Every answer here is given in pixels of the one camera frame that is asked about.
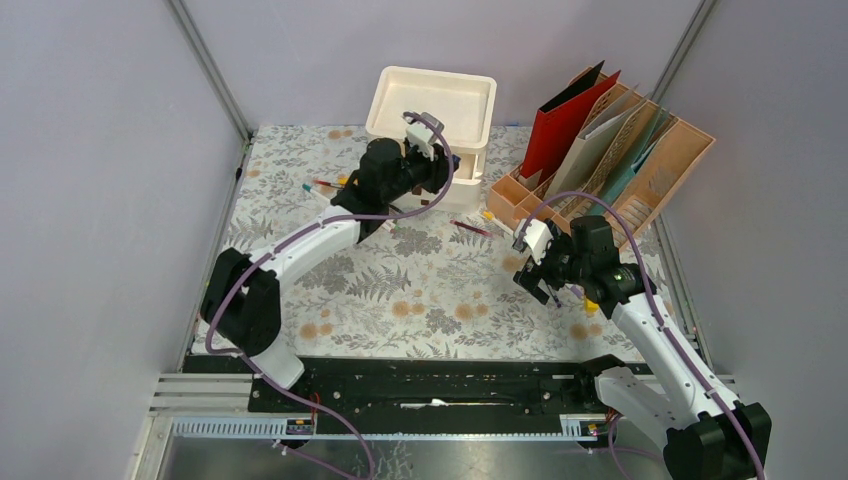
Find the dark red pen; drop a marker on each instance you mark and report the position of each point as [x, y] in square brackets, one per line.
[471, 228]

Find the beige folder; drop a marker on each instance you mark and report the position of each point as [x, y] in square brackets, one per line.
[603, 125]

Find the teal capped white marker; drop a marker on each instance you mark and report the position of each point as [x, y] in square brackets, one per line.
[316, 194]

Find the dark blue pen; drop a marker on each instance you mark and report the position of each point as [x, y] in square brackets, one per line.
[554, 297]

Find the white three-drawer organizer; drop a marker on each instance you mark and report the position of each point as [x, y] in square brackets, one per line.
[463, 107]

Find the red folder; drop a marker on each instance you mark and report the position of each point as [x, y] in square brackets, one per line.
[558, 122]

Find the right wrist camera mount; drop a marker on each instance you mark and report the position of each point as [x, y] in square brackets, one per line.
[534, 236]

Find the orange plastic file rack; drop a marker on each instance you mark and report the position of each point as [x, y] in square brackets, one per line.
[671, 156]

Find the teal folder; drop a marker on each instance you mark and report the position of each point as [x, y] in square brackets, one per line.
[631, 161]

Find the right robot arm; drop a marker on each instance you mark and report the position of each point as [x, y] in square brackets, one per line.
[700, 426]

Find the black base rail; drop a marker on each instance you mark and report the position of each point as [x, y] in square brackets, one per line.
[437, 398]

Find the yellow capped white marker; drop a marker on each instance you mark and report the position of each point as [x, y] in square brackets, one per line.
[491, 219]

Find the yellow eraser block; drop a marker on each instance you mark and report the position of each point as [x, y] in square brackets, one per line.
[590, 307]

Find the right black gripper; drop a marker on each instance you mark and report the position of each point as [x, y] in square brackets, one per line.
[529, 281]

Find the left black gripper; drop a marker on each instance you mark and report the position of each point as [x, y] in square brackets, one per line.
[437, 170]

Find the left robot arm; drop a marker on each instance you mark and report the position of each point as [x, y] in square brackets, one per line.
[242, 301]

